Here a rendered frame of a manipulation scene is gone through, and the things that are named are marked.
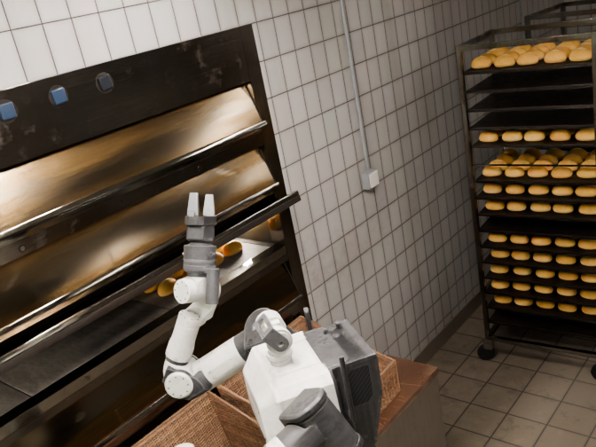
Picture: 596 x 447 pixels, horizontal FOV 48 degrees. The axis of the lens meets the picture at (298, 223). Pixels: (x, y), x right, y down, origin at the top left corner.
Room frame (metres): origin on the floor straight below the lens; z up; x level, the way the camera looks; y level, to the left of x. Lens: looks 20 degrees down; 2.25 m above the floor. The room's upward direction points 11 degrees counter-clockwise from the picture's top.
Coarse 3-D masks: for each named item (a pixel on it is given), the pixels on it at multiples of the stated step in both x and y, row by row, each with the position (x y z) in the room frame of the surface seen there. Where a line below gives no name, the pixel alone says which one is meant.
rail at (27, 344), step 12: (276, 204) 2.46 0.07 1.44; (252, 216) 2.36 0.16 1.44; (228, 228) 2.28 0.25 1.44; (216, 240) 2.22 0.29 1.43; (168, 264) 2.05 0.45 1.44; (144, 276) 1.99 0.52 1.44; (120, 288) 1.93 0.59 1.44; (132, 288) 1.94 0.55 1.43; (108, 300) 1.88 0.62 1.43; (84, 312) 1.81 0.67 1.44; (60, 324) 1.76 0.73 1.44; (36, 336) 1.70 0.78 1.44; (48, 336) 1.72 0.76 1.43; (24, 348) 1.67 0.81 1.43; (0, 360) 1.62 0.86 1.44
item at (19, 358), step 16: (256, 208) 2.59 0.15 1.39; (224, 224) 2.49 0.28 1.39; (256, 224) 2.36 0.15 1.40; (224, 240) 2.24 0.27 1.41; (144, 272) 2.13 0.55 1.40; (112, 288) 2.06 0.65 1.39; (144, 288) 1.97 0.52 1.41; (80, 304) 2.00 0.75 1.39; (112, 304) 1.88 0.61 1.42; (80, 320) 1.80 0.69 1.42; (32, 336) 1.80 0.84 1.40; (64, 336) 1.75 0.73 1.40; (0, 352) 1.75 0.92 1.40; (32, 352) 1.67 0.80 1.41; (0, 368) 1.61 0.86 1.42
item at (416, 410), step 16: (400, 368) 2.48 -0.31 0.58; (416, 368) 2.45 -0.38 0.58; (432, 368) 2.43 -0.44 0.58; (400, 384) 2.36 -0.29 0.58; (416, 384) 2.34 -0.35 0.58; (432, 384) 2.40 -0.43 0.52; (400, 400) 2.26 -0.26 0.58; (416, 400) 2.30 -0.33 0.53; (432, 400) 2.38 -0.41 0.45; (384, 416) 2.18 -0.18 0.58; (400, 416) 2.21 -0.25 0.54; (416, 416) 2.29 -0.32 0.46; (432, 416) 2.37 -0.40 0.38; (384, 432) 2.11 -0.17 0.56; (400, 432) 2.19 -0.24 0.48; (416, 432) 2.27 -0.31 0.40; (432, 432) 2.36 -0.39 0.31
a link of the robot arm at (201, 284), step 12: (192, 264) 1.63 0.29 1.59; (204, 264) 1.63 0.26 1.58; (192, 276) 1.63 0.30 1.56; (204, 276) 1.64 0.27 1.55; (216, 276) 1.62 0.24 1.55; (180, 288) 1.61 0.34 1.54; (192, 288) 1.60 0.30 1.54; (204, 288) 1.62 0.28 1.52; (216, 288) 1.61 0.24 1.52; (180, 300) 1.60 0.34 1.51; (192, 300) 1.60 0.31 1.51; (204, 300) 1.63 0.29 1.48; (216, 300) 1.60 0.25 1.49
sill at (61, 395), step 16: (256, 256) 2.60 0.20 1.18; (272, 256) 2.60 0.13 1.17; (240, 272) 2.47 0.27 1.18; (256, 272) 2.52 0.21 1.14; (224, 288) 2.38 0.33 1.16; (160, 320) 2.18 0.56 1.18; (128, 336) 2.11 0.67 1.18; (144, 336) 2.09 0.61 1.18; (112, 352) 2.02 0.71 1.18; (128, 352) 2.04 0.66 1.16; (80, 368) 1.95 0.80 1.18; (96, 368) 1.94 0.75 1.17; (64, 384) 1.87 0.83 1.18; (80, 384) 1.89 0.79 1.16; (32, 400) 1.81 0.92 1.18; (48, 400) 1.81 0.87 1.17; (16, 416) 1.74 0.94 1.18; (32, 416) 1.77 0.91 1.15; (0, 432) 1.69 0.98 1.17
